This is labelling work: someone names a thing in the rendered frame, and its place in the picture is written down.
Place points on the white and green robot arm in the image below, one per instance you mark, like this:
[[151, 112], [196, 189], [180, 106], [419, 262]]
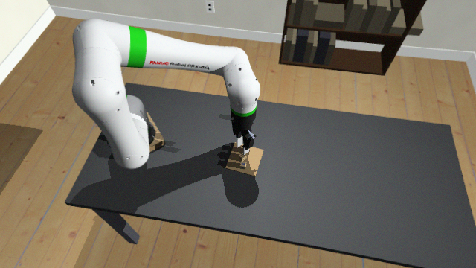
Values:
[[101, 47]]

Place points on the tan flat mat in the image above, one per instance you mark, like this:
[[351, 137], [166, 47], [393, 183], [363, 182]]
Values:
[[252, 160]]

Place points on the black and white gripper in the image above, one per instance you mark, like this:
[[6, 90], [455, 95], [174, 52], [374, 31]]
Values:
[[244, 131]]

